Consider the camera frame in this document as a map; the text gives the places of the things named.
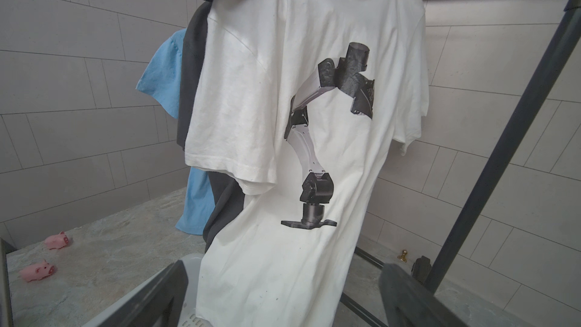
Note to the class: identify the white laundry basket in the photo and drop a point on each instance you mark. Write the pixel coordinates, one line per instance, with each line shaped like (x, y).
(188, 316)

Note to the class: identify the dark garment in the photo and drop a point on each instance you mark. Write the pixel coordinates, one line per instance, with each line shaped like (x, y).
(205, 135)

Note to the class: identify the brass door stopper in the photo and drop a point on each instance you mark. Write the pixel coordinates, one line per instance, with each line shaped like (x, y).
(403, 256)

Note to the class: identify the white printed t-shirt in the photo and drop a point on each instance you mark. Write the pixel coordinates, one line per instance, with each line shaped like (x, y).
(312, 94)

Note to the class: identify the light blue printed t-shirt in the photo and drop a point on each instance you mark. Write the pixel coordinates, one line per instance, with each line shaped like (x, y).
(162, 80)

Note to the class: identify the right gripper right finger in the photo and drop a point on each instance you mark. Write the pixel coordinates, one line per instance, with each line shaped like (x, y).
(407, 303)

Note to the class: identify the pink clothespin on floor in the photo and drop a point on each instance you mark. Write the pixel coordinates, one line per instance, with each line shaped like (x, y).
(38, 271)

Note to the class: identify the black clothes rack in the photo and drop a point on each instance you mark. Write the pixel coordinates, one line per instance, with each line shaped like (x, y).
(566, 37)

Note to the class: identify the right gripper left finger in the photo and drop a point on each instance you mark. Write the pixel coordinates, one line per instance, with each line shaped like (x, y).
(159, 303)

